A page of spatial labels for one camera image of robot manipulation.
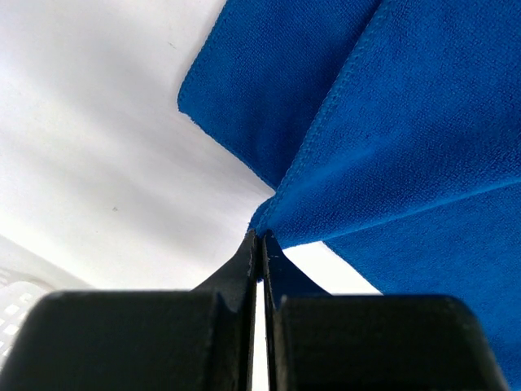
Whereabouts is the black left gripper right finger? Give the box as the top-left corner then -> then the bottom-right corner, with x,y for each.
261,233 -> 509,390

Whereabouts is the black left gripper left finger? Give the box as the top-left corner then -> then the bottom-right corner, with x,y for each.
1,232 -> 258,390

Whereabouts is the blue microfiber towel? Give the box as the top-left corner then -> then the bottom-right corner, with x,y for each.
177,1 -> 520,389

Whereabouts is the white plastic basket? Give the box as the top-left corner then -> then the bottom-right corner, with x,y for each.
0,236 -> 91,362

